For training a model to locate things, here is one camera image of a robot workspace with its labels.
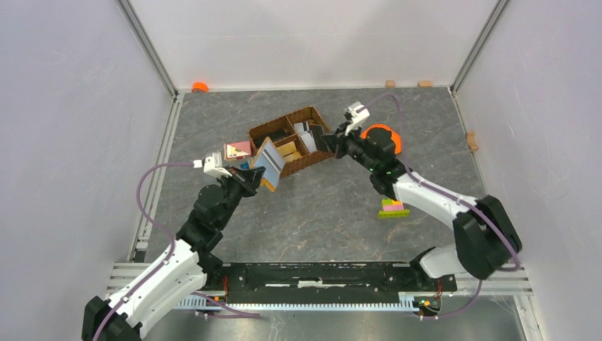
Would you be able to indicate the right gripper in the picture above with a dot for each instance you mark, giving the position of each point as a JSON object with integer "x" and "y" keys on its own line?
{"x": 336, "y": 143}

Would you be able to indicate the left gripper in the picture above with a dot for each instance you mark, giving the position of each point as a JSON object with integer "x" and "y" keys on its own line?
{"x": 248, "y": 180}

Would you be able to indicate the yellow leather card holder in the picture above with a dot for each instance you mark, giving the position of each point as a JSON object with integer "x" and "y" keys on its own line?
{"x": 267, "y": 156}

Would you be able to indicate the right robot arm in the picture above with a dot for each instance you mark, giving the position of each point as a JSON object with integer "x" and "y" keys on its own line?
{"x": 484, "y": 237}

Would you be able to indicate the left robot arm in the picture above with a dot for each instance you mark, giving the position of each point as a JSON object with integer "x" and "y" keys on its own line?
{"x": 185, "y": 266}

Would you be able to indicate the silver cards pile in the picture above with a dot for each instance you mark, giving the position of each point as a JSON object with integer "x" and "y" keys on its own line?
{"x": 311, "y": 136}

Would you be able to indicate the pink card box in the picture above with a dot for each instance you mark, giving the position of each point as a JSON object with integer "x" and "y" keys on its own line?
{"x": 236, "y": 151}

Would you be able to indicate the gold VIP cards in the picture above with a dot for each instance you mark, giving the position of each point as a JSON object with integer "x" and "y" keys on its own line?
{"x": 289, "y": 151}

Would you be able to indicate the black cards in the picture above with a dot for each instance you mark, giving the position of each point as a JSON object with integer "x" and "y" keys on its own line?
{"x": 274, "y": 136}

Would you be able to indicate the brown woven basket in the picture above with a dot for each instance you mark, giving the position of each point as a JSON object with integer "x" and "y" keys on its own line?
{"x": 307, "y": 159}

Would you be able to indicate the pink and green brick stack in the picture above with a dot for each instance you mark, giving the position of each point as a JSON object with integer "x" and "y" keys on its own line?
{"x": 392, "y": 209}

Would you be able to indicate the orange tape roll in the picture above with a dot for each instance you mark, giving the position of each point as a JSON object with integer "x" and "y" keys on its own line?
{"x": 198, "y": 87}

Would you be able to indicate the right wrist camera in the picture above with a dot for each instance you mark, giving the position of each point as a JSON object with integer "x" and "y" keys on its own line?
{"x": 356, "y": 114}

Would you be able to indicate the orange plastic ring toy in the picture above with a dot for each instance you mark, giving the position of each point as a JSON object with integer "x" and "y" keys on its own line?
{"x": 383, "y": 136}

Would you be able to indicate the wooden clip on wall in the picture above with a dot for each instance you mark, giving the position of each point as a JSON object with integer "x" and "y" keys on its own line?
{"x": 471, "y": 141}

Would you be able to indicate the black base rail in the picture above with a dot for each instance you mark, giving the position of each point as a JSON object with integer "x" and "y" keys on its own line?
{"x": 324, "y": 282}

